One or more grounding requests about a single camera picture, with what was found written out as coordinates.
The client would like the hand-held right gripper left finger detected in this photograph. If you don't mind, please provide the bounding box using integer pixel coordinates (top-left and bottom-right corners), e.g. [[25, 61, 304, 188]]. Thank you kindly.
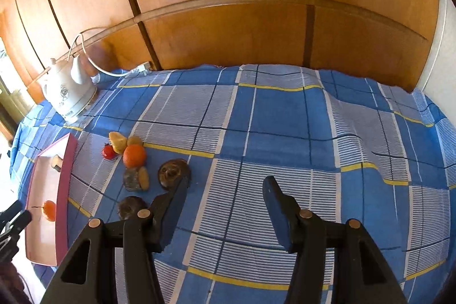
[[40, 177, 189, 304]]

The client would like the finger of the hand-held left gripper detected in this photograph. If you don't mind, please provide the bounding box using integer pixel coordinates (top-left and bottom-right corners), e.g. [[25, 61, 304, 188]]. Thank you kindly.
[[0, 200, 32, 237], [0, 236, 19, 264]]

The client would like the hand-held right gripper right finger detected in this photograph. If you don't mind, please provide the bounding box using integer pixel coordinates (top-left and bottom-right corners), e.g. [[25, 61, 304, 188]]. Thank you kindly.
[[262, 176, 408, 304]]

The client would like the pink tray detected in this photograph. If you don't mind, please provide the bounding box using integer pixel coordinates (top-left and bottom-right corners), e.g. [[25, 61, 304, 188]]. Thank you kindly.
[[24, 132, 78, 267]]

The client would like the yellow fruit piece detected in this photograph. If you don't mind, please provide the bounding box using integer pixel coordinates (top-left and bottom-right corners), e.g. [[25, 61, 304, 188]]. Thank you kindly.
[[109, 132, 128, 154]]

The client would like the orange with stem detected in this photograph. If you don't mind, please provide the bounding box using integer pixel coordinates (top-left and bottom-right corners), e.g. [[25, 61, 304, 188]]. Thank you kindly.
[[42, 201, 58, 222]]

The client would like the large orange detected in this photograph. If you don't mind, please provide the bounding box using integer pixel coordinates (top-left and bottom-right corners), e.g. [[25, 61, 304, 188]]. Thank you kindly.
[[123, 144, 147, 169]]

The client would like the blue checked tablecloth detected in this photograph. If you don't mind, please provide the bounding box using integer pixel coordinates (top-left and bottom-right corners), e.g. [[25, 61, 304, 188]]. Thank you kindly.
[[9, 64, 456, 304]]

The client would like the white electric kettle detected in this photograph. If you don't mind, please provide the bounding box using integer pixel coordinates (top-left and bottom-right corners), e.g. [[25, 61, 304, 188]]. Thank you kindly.
[[40, 55, 98, 125]]

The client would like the white power cable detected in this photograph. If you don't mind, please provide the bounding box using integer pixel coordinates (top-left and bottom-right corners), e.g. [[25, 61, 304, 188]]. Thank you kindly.
[[66, 34, 141, 77]]

